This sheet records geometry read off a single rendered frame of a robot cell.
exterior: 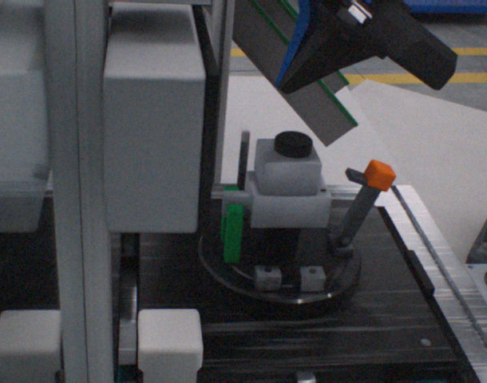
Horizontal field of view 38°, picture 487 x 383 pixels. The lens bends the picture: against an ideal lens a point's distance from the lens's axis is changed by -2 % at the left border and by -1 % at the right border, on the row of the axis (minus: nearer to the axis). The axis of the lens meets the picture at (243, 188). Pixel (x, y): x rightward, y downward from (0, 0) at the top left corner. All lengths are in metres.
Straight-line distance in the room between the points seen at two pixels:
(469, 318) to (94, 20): 0.45
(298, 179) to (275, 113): 0.65
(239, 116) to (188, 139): 0.90
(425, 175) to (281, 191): 0.54
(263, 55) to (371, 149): 0.40
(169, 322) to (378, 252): 0.23
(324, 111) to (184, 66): 0.52
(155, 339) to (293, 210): 0.15
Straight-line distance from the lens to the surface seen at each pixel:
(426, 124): 1.25
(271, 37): 0.76
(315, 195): 0.57
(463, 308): 0.66
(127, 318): 0.65
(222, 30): 0.73
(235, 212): 0.56
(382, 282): 0.63
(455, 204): 1.02
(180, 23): 0.32
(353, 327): 0.58
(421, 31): 0.45
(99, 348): 0.39
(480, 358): 0.60
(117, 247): 0.64
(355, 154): 1.10
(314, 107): 0.78
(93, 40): 0.31
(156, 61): 0.27
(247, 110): 1.20
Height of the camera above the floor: 1.33
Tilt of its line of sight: 29 degrees down
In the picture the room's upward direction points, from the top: 5 degrees clockwise
